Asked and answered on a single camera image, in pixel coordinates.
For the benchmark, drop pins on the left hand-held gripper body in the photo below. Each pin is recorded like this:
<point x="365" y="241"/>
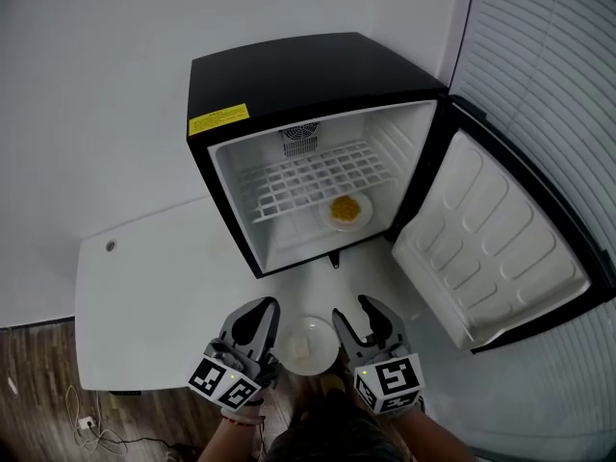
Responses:
<point x="226" y="378"/>

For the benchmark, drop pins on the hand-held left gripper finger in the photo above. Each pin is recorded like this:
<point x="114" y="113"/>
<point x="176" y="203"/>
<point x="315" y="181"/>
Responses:
<point x="273" y="325"/>
<point x="231" y="337"/>

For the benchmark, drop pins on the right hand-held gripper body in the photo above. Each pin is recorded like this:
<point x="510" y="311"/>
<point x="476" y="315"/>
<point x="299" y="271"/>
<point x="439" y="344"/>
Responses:
<point x="390" y="383"/>

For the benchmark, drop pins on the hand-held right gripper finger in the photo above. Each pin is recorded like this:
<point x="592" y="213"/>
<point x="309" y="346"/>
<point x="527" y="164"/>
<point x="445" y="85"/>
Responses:
<point x="385" y="325"/>
<point x="349" y="340"/>

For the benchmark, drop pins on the white round plate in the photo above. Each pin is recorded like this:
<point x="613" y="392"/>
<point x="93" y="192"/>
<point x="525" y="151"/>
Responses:
<point x="322" y="335"/>
<point x="360" y="220"/>

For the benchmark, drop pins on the yellow corn kernel food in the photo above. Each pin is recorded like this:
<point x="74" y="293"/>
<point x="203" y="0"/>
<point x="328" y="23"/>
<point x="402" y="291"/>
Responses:
<point x="344" y="208"/>

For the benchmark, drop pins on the black mini fridge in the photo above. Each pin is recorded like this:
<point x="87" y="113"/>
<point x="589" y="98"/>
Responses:
<point x="313" y="75"/>

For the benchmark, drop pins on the person's left forearm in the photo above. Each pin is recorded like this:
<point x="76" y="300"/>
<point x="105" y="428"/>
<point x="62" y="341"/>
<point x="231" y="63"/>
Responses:
<point x="226" y="443"/>

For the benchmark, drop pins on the person's right forearm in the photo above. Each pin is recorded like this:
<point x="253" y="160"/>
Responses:
<point x="433" y="436"/>

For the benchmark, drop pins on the person's shoe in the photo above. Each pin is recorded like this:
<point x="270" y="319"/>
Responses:
<point x="333" y="383"/>

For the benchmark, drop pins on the person's dark clothing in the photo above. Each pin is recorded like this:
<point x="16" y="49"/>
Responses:
<point x="337" y="436"/>

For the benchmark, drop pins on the black desk control panel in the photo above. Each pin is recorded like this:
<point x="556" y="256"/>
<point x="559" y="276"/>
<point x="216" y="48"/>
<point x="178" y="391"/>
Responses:
<point x="125" y="393"/>

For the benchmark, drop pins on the white power socket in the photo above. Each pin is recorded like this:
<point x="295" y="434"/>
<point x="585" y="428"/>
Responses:
<point x="86" y="421"/>

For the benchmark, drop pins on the yellow warning label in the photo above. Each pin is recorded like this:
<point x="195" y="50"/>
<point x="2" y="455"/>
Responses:
<point x="219" y="119"/>

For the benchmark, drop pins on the small white adapter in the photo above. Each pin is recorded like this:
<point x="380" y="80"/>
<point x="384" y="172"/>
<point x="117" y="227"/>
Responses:
<point x="12" y="387"/>

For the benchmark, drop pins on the white window blinds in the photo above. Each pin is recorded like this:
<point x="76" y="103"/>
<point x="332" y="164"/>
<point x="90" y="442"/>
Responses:
<point x="553" y="41"/>

